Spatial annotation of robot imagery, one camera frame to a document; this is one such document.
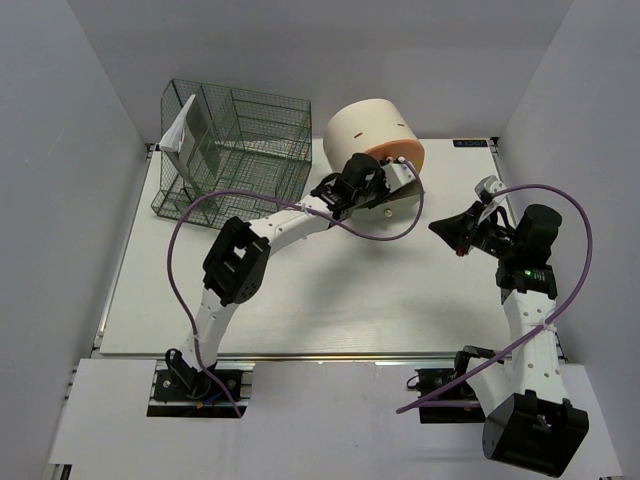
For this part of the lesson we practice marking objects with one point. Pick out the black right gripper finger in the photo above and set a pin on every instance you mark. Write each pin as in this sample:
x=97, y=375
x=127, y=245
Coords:
x=456, y=240
x=456, y=224

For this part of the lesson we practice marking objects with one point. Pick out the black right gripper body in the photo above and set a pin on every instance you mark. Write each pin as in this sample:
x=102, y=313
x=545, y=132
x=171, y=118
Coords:
x=494, y=238

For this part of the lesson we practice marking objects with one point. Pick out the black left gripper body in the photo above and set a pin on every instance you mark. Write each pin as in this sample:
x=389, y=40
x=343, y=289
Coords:
x=376, y=193

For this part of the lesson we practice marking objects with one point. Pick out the round drawer organizer box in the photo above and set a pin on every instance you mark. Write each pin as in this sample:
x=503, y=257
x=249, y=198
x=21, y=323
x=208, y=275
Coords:
x=375, y=127

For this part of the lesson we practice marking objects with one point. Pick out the Canon manual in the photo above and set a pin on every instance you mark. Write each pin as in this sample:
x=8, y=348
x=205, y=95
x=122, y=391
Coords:
x=191, y=145

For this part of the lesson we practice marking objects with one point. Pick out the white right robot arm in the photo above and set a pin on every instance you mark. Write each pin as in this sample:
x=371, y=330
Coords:
x=530, y=421

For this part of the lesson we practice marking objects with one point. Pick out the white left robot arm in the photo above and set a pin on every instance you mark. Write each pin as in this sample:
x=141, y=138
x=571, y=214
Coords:
x=235, y=266

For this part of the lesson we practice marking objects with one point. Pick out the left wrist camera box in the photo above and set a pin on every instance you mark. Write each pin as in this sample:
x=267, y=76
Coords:
x=398, y=174

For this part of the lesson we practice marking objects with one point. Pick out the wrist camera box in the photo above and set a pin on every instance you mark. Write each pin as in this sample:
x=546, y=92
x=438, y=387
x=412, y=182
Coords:
x=487, y=188
x=398, y=174

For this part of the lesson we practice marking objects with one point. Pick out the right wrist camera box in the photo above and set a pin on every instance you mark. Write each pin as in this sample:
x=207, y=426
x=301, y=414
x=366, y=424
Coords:
x=487, y=188

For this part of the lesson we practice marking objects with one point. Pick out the green wire mesh organizer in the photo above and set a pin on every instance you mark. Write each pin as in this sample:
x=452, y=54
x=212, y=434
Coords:
x=264, y=143

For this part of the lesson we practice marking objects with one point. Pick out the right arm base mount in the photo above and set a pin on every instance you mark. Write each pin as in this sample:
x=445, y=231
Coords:
x=455, y=405

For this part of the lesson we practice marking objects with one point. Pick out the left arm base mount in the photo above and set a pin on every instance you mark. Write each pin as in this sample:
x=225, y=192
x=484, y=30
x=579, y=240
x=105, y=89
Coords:
x=179, y=390

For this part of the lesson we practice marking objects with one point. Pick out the aluminium mounting rail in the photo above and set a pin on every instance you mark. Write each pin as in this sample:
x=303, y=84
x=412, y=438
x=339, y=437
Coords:
x=234, y=360

